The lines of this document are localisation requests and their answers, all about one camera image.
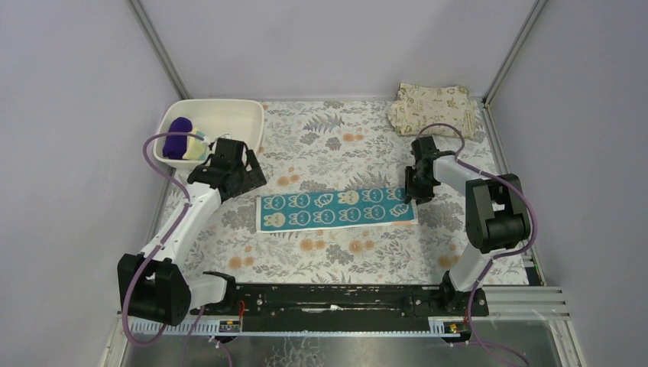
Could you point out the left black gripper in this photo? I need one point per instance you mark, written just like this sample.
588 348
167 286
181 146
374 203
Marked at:
245 177

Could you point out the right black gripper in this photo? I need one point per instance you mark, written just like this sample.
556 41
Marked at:
416 183

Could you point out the yellow teal patterned towel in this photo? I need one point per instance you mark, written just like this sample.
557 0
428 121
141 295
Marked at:
197 149

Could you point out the purple towel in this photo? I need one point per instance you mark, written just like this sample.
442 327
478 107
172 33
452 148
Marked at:
175 146

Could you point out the white bear patterned towel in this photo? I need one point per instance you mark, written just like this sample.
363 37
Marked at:
297 212

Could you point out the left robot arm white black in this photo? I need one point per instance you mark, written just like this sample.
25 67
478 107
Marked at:
152 283

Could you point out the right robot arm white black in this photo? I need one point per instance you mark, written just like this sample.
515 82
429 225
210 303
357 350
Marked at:
496 216

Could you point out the cream patterned folded towel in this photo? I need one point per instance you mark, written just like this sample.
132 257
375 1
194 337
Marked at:
416 106

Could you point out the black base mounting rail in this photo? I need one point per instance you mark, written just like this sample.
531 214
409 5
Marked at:
345 308

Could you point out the white cable duct strip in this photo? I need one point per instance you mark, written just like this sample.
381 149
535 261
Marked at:
205 327

